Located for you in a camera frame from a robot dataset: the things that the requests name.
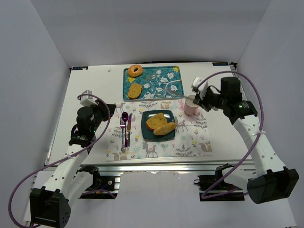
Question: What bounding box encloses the brown bread slice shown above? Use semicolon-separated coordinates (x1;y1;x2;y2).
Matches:
128;83;143;99
146;113;167;131

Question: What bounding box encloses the orange glazed donut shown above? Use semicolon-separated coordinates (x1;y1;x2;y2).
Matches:
128;65;143;78

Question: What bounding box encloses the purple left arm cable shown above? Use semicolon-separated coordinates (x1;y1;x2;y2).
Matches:
7;94;111;226

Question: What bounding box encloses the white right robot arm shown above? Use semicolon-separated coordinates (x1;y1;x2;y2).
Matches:
192;77;299;204

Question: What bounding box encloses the black corner label sticker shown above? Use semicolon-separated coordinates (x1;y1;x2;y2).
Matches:
212;62;229;67

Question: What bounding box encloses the floral animal print placemat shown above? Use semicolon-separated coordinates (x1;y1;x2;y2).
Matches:
102;99;212;162

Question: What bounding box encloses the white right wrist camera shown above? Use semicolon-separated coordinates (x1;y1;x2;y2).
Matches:
191;77;209;103

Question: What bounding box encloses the brown bread slice on tray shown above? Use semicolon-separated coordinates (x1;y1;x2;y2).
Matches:
128;83;143;99

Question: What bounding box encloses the iridescent purple fork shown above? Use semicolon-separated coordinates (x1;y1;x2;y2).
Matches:
120;118;125;153

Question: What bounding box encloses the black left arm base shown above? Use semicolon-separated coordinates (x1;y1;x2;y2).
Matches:
76;165;117;200

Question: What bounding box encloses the iridescent purple knife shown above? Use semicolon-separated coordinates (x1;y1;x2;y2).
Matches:
126;114;132;148

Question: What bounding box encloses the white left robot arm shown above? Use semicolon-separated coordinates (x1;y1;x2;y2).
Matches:
29;101;116;228

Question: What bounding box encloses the dark teal square plate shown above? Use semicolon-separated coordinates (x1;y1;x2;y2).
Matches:
141;110;175;142

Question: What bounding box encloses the pink ceramic mug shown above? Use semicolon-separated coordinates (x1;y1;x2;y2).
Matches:
183;95;200;116

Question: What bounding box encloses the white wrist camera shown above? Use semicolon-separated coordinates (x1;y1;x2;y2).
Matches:
191;77;209;103
77;90;97;107

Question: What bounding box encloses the teal floral serving tray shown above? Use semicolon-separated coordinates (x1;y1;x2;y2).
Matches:
123;66;184;101

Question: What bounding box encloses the iridescent purple spoon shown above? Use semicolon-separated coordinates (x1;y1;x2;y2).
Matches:
121;112;129;147

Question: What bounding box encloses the left corner label sticker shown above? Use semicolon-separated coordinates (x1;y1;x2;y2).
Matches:
72;66;88;71

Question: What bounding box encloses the oval bread roll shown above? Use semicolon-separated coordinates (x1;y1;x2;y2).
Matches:
153;122;177;135

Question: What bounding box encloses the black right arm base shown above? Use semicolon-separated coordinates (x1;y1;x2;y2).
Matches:
193;164;246;202

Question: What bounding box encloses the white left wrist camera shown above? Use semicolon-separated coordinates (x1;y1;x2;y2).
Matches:
77;90;97;107

